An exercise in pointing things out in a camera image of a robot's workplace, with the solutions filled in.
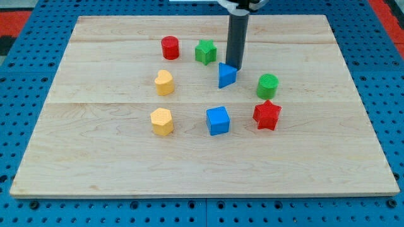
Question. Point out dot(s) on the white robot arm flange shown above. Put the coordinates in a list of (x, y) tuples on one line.
[(242, 7)]

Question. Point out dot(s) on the green star block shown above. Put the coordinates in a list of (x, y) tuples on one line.
[(205, 52)]

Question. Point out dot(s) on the red star block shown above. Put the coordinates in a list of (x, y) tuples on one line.
[(266, 115)]

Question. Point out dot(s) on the blue cube block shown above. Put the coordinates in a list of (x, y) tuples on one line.
[(217, 120)]

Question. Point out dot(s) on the yellow hexagon block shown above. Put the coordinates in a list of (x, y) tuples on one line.
[(161, 120)]

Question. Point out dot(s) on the blue triangle block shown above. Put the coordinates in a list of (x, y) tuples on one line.
[(226, 75)]

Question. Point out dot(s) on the yellow heart block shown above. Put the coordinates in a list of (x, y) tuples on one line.
[(164, 83)]

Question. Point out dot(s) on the light wooden board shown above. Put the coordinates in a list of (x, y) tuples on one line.
[(94, 137)]

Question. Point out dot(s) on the green cylinder block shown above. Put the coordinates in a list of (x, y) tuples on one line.
[(267, 86)]

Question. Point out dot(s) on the red cylinder block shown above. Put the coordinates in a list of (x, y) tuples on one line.
[(170, 47)]

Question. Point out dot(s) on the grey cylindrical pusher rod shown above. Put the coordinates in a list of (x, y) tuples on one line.
[(236, 38)]

